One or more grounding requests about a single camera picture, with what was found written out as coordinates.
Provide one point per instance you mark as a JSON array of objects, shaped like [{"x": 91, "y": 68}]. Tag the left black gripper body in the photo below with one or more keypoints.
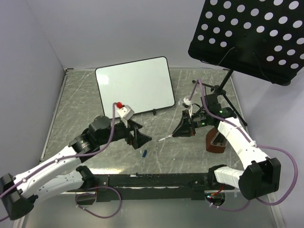
[{"x": 129, "y": 137}]

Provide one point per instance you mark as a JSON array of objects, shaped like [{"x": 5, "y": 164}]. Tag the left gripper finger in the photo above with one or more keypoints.
[
  {"x": 133, "y": 124},
  {"x": 141, "y": 139}
]

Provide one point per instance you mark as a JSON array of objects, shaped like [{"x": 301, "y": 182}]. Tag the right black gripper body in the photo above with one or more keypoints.
[{"x": 198, "y": 120}]

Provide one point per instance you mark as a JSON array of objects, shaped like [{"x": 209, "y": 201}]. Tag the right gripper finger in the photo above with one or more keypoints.
[
  {"x": 183, "y": 128},
  {"x": 185, "y": 114}
]

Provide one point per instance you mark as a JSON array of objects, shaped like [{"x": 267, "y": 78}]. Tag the blue marker cap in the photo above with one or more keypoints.
[{"x": 144, "y": 153}]

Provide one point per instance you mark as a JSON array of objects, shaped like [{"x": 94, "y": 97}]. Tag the white marker pen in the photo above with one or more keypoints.
[{"x": 164, "y": 138}]

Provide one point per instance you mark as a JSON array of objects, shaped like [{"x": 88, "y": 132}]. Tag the white whiteboard black frame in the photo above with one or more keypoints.
[{"x": 144, "y": 85}]

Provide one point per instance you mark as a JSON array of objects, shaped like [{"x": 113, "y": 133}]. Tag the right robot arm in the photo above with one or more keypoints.
[{"x": 261, "y": 174}]

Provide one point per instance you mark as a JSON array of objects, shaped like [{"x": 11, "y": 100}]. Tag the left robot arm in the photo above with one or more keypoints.
[{"x": 65, "y": 170}]

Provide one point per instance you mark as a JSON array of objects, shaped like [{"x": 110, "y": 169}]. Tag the black perforated music stand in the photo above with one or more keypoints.
[{"x": 260, "y": 38}]

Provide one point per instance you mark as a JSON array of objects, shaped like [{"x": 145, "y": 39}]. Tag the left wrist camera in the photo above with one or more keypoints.
[{"x": 125, "y": 112}]

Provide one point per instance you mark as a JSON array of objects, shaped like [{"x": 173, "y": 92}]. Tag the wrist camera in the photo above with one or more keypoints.
[
  {"x": 125, "y": 112},
  {"x": 186, "y": 103}
]

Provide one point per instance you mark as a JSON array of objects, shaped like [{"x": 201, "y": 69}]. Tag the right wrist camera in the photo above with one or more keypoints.
[{"x": 186, "y": 103}]

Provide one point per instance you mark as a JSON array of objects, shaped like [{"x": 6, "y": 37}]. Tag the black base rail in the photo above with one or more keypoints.
[{"x": 192, "y": 186}]

